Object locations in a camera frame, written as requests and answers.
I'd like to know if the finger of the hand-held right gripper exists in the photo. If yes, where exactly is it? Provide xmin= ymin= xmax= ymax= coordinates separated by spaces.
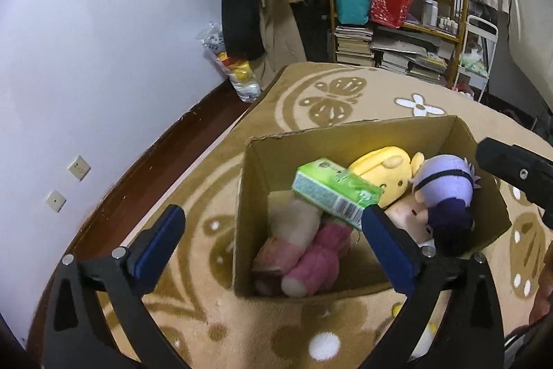
xmin=476 ymin=138 xmax=553 ymax=206

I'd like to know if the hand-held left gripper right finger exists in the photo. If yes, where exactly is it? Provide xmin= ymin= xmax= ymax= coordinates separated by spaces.
xmin=360 ymin=205 xmax=505 ymax=369

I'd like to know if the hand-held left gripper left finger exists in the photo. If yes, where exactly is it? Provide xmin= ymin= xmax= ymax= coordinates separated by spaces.
xmin=42 ymin=204 xmax=186 ymax=369

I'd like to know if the pink roll cake plush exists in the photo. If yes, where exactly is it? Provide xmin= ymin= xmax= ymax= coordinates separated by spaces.
xmin=382 ymin=196 xmax=435 ymax=244

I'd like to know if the pink white plush toy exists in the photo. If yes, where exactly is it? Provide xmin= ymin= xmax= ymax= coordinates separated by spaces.
xmin=268 ymin=192 xmax=353 ymax=298

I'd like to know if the purple haired plush doll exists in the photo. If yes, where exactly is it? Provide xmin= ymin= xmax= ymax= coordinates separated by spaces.
xmin=410 ymin=154 xmax=478 ymax=257

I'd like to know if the yellow plush toy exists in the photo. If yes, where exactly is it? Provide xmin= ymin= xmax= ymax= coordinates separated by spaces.
xmin=348 ymin=146 xmax=426 ymax=209

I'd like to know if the green tissue pack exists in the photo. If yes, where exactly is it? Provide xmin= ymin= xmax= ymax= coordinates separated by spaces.
xmin=292 ymin=158 xmax=384 ymax=232

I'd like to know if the cardboard box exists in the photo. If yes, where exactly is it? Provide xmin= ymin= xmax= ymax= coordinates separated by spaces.
xmin=233 ymin=115 xmax=513 ymax=299

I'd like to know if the small white fluffy plush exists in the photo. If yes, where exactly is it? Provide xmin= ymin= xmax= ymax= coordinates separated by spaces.
xmin=391 ymin=302 xmax=437 ymax=359

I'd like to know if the white hanging sheet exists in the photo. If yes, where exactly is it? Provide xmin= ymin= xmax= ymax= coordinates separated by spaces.
xmin=507 ymin=0 xmax=553 ymax=110

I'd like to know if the white metal cart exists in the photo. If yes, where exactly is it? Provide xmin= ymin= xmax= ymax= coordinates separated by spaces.
xmin=451 ymin=15 xmax=499 ymax=102

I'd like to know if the pile of books and papers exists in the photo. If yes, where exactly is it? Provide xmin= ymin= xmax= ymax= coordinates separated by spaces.
xmin=372 ymin=25 xmax=450 ymax=86

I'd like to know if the group of white cosmetic bottles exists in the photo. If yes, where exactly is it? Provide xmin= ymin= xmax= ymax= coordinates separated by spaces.
xmin=421 ymin=0 xmax=461 ymax=33

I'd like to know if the clear plastic bag with items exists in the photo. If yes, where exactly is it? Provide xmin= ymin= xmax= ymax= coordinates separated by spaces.
xmin=196 ymin=21 xmax=262 ymax=104

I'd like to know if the dark hanging clothing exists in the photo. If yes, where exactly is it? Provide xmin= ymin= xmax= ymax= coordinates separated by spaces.
xmin=294 ymin=0 xmax=335 ymax=65

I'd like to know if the beige hanging coat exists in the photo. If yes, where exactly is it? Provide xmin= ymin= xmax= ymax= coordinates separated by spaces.
xmin=258 ymin=0 xmax=308 ymax=82

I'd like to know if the white wall socket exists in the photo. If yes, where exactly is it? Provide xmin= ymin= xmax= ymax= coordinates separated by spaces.
xmin=68 ymin=155 xmax=91 ymax=181
xmin=46 ymin=190 xmax=67 ymax=213

